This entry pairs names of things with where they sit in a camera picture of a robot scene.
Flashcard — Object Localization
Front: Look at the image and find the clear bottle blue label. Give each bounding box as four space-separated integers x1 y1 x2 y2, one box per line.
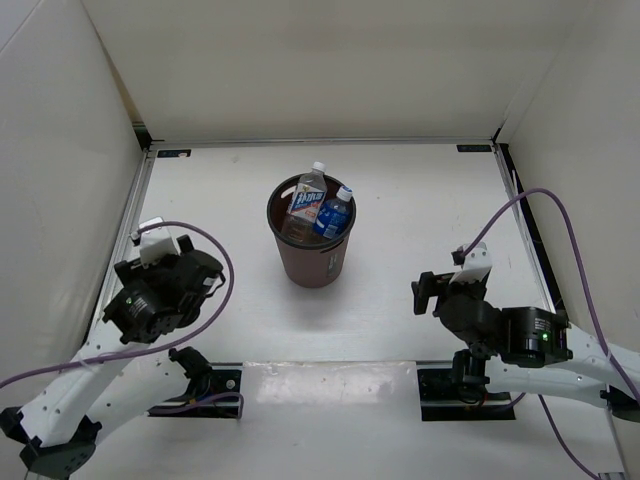
314 186 353 240

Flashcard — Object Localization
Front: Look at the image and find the clear water bottle white label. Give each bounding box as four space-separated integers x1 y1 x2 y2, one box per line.
282 162 327 244

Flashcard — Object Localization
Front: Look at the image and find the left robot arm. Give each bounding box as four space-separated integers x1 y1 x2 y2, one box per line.
1 235 225 479

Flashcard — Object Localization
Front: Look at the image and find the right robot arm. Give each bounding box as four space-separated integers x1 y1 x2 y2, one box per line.
411 272 639 422

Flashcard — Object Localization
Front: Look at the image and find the brown plastic waste bin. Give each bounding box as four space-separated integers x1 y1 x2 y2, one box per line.
266 174 357 288

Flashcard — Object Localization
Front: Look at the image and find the left dark corner label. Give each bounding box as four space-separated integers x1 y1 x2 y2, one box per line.
156 149 192 158

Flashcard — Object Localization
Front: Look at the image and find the dark corner label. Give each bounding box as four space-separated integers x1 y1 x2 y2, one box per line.
456 144 493 153
156 149 192 158

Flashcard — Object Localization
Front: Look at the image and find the right dark corner label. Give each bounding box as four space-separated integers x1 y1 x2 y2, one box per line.
456 144 493 153

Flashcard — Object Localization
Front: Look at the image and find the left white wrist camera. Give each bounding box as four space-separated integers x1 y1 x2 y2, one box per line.
130 217 178 268

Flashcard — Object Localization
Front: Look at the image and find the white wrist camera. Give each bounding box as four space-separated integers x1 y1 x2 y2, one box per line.
130 217 178 268
449 241 493 284

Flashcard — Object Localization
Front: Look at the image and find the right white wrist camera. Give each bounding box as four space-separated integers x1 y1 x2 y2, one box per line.
449 241 493 284

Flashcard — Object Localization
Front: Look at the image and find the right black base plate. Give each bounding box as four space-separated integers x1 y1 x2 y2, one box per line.
417 366 516 422

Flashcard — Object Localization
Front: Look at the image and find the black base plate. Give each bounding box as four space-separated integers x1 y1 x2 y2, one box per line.
417 366 516 422
147 363 244 420

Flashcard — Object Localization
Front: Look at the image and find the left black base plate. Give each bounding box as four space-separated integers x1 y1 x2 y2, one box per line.
147 363 244 420

